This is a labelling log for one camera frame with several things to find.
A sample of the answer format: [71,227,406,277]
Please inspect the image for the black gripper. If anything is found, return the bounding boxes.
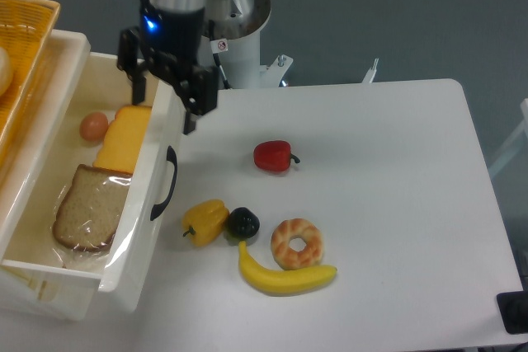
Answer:
[116,0,218,135]

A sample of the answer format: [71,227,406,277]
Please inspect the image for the brown egg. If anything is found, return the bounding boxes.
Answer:
[79,112,109,142]

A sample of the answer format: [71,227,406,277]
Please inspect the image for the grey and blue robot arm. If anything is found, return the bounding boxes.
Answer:
[117,0,219,134]

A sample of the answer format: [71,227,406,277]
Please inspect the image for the open upper white drawer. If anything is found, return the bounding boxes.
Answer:
[1,53,183,321]

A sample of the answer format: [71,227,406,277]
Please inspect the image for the white drawer cabinet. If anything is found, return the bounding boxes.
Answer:
[1,30,90,313]

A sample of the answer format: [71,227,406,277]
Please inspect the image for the yellow cheese slice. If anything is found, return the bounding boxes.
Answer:
[92,106,152,174]

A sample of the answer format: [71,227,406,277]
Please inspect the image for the red bell pepper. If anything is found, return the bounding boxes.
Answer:
[253,140,300,173]

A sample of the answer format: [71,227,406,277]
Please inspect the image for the yellow bell pepper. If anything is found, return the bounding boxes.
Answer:
[181,199,229,247]

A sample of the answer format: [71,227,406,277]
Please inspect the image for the orange wicker basket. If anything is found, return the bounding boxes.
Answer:
[1,0,60,160]

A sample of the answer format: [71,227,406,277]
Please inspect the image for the brown bread slice in plastic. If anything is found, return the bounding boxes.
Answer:
[52,165,132,252]

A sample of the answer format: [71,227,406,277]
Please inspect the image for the dark purple mangosteen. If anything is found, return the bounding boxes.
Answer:
[226,207,261,240]

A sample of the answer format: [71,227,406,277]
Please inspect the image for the yellow banana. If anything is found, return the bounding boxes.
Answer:
[238,241,337,295]

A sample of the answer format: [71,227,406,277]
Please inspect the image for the black device at table edge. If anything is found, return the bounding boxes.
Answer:
[497,291,528,335]

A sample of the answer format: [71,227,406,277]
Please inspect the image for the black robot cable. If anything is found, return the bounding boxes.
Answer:
[208,20,232,90]

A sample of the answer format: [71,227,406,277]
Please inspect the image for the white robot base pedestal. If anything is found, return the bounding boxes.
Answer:
[198,0,293,89]

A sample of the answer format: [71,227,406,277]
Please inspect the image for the black drawer handle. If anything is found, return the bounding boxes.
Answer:
[149,145,178,222]

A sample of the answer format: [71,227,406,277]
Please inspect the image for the glazed bread ring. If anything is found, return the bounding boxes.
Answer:
[271,218,325,271]

